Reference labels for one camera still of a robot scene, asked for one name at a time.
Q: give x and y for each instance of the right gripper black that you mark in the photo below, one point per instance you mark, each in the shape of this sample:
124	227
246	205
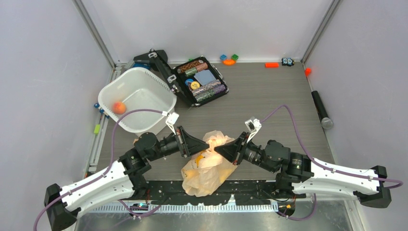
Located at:
229	150

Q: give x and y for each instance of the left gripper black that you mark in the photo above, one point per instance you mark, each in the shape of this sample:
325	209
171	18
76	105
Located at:
188	145

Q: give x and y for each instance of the translucent plastic bag banana print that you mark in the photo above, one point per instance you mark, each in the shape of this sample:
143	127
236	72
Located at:
207	170

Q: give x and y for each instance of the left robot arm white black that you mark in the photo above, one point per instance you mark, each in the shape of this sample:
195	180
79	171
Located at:
122	179

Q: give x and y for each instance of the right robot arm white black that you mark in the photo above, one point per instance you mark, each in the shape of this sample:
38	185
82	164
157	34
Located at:
297	174

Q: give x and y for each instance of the orange fake peach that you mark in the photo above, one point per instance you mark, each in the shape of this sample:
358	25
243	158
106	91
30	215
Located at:
119	108

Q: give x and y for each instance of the black poker chip case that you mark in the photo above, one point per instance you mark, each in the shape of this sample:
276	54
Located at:
196	82

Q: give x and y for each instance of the white plastic basin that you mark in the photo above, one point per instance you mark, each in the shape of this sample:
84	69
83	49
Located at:
138	88

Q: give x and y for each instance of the green toy cube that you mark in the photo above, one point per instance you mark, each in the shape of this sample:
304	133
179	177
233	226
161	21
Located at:
235	57

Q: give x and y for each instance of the blue toy cube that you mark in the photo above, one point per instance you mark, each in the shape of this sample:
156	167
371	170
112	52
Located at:
223	57

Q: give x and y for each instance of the orange block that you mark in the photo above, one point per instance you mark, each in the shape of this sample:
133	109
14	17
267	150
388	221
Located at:
272	65

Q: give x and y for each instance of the green clip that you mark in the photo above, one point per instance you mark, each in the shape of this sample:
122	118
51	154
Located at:
97	129

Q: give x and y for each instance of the black microphone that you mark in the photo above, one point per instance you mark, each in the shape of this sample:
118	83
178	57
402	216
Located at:
325	121

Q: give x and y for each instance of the small toy car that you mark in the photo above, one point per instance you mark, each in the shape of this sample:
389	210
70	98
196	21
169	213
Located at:
287	61

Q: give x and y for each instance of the orange corner piece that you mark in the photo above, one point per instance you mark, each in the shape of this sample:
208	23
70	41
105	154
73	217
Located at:
308	71

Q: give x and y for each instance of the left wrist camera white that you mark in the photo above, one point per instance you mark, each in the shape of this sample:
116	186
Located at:
171	119

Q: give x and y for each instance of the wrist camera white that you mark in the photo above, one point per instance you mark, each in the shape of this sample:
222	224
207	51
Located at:
171	119
253	125

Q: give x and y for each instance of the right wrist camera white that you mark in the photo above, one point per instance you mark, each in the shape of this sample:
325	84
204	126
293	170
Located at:
253	125

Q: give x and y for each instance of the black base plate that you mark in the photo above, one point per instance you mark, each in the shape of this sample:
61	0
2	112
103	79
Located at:
244	192

